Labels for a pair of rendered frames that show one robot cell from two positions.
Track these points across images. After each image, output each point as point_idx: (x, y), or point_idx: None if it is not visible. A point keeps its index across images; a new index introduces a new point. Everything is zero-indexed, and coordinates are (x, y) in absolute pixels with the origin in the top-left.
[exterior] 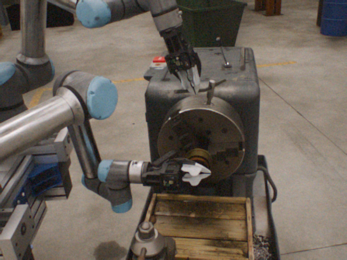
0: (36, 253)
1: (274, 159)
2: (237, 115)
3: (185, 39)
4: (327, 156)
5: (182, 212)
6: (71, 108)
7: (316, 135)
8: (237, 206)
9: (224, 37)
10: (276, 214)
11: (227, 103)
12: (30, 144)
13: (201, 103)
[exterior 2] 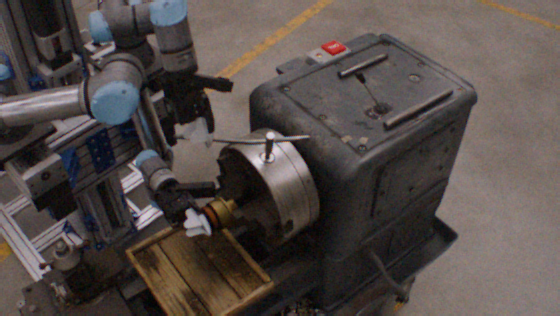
0: (205, 168)
1: (552, 236)
2: (306, 189)
3: (205, 83)
4: None
5: (207, 246)
6: (79, 104)
7: None
8: (257, 281)
9: None
10: (468, 305)
11: (305, 167)
12: (39, 121)
13: (259, 151)
